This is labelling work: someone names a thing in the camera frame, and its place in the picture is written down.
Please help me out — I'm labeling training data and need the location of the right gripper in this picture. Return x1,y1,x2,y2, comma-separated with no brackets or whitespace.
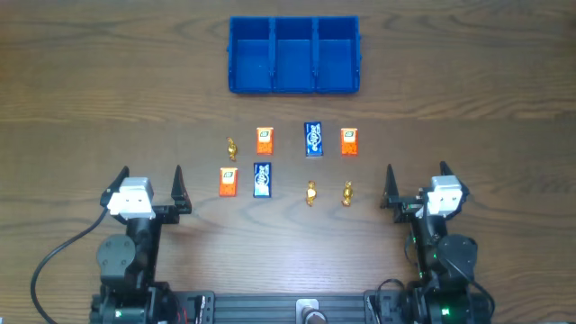
380,160,471,225

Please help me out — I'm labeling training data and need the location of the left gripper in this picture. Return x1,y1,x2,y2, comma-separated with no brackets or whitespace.
99,164,193,226

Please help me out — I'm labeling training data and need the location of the orange candy box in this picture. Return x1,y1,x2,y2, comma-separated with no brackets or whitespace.
340,128,359,157
256,127,275,156
219,166,239,198

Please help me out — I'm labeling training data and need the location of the blue candy pack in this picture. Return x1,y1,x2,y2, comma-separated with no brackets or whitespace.
252,162,273,199
303,121,324,158

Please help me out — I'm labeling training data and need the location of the blue tray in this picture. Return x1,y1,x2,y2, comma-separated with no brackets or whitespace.
228,15,362,95

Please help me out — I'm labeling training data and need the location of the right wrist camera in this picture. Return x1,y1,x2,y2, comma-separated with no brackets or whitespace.
422,175,464,221

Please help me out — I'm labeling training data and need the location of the mounting rail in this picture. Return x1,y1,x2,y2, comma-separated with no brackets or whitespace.
89,290,496,324

